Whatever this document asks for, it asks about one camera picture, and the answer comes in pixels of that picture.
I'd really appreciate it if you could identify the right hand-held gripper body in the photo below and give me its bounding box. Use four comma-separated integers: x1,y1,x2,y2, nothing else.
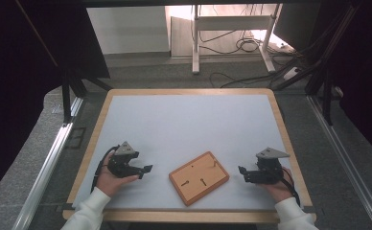
255,147,291,185

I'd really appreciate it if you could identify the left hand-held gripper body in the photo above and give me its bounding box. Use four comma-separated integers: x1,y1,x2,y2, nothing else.
106,141,141,178

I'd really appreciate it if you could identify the wooden picture frame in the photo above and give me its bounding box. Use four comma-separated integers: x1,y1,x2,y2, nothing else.
168,150,231,207

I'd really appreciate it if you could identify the person's left hand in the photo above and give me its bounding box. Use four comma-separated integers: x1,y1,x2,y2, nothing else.
95,150,141,198

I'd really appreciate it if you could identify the person's right hand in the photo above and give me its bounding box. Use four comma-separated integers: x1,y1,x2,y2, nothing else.
258,167,295,204

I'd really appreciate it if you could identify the dark floor hatch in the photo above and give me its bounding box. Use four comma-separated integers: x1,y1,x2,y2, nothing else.
64,126,87,150

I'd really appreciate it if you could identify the white table mat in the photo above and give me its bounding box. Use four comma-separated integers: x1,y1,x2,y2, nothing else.
71,94,305,211

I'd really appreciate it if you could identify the wooden table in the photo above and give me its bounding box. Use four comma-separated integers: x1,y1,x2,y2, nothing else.
61,87,318,224

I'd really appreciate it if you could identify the black metal stand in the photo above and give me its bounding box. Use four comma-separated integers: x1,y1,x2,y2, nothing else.
271,4,361,127
60,67,114,125

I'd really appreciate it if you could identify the white power strip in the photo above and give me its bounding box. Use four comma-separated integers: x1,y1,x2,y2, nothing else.
283,66,301,81

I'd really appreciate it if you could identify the dark curtain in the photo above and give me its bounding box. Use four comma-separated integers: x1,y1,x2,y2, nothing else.
0,0,111,206
317,0,372,158

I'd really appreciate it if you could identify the white board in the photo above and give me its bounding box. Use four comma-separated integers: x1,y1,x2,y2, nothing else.
85,6,171,56

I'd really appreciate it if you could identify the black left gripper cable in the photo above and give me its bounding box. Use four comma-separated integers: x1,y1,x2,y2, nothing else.
90,145,121,194

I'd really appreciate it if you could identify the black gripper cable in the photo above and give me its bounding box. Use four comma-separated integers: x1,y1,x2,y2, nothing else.
90,145,121,194
279,167,302,207

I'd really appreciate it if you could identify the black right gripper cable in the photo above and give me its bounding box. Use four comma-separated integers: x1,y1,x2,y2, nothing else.
279,167,302,207

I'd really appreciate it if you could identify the aluminium rail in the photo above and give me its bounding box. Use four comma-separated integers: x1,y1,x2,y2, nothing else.
306,95,372,230
11,96,84,230

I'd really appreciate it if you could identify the long black floor cable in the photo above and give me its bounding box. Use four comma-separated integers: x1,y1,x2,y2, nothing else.
209,65,292,89

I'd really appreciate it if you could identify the black coiled floor cable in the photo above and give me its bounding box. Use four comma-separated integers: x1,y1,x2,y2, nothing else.
198,29,263,56

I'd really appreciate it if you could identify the white metal desk frame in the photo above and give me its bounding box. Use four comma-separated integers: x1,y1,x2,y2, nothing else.
191,3,283,76

